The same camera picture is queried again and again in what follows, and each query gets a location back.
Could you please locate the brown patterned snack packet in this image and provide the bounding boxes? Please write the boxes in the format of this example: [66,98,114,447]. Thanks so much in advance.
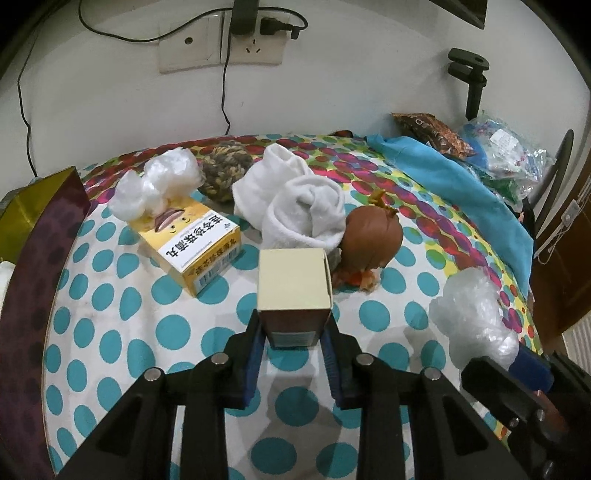
[392,112,476,160]

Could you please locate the thick black cable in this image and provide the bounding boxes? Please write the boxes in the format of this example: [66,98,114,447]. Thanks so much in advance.
[17,28,40,180]

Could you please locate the small cream and brown box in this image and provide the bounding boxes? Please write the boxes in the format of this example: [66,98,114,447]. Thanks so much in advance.
[257,248,334,349]

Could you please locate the blue cloth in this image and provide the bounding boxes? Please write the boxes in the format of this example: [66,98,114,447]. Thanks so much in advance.
[367,134,536,291]

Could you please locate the clear bag of colourful items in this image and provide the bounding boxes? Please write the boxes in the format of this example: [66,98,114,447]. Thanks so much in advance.
[455,110,557,206]

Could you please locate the thin black cable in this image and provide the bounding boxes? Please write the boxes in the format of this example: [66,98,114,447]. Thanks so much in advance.
[78,0,232,38]

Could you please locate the black power plug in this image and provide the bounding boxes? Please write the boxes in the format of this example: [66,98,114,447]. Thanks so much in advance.
[260,16,302,40]

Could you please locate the black charger cable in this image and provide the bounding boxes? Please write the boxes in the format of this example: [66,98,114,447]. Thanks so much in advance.
[221,34,232,138]

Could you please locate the braided rope ball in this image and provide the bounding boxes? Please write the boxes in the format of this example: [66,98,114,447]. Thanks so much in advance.
[199,141,254,201]

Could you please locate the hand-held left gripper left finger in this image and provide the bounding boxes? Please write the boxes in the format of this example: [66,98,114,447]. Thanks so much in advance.
[58,309,266,480]

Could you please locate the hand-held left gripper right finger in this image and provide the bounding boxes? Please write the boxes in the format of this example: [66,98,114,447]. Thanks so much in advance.
[322,318,528,480]

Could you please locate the beige wall power socket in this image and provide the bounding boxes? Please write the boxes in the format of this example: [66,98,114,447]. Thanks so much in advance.
[221,11,282,65]

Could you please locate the yellow medicine box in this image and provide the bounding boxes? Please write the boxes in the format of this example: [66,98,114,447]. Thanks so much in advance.
[127,203,242,296]

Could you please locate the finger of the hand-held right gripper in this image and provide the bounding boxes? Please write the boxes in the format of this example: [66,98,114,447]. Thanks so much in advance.
[516,344,556,393]
[461,356,552,439]

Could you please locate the clear plastic bag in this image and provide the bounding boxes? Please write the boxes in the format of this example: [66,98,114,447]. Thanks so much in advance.
[108,148,204,222]
[429,268,520,370]

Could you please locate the brown-haired doll figure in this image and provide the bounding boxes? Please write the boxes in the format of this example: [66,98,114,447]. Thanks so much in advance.
[333,189,402,291]

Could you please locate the gold tin tray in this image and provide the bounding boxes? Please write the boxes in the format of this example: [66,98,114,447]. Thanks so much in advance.
[0,167,92,480]

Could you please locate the black wall charger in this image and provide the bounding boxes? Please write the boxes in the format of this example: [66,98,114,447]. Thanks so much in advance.
[231,0,260,37]

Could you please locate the beige wall plate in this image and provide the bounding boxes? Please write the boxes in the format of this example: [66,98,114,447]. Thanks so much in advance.
[159,16,223,73]

